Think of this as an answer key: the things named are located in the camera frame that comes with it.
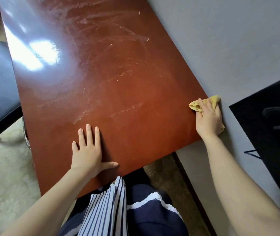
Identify black cable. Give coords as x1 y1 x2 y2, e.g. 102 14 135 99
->
243 149 261 159

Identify blue striped white apron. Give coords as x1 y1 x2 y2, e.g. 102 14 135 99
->
77 176 128 236

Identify black television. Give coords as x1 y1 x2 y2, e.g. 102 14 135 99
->
229 71 280 217

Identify yellow cleaning cloth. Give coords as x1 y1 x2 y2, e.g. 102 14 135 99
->
188 95 225 135

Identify person's left hand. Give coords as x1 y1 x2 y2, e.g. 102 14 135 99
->
71 124 119 179

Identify red-brown wooden table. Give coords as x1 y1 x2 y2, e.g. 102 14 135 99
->
0 0 208 198

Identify person's right forearm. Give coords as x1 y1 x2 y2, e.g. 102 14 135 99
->
201 135 280 236

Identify person's left forearm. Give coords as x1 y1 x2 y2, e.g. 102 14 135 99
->
1 168 94 236

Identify person's right hand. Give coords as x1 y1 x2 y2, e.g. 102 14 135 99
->
195 98 223 141

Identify navy dress with white trim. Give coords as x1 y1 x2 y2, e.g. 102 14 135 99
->
57 168 188 236

